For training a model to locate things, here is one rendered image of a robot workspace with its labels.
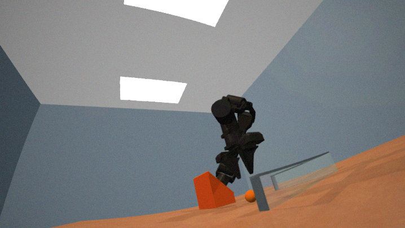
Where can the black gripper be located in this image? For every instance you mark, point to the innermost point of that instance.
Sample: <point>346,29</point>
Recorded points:
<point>245,146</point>

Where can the clear low wall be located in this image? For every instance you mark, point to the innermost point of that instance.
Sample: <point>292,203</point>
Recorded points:
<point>284,184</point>

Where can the grey l-shaped wall trim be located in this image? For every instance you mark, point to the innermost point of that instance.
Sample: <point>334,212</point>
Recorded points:
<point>258,189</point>

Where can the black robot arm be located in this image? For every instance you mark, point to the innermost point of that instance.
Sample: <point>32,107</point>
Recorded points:
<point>224,111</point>

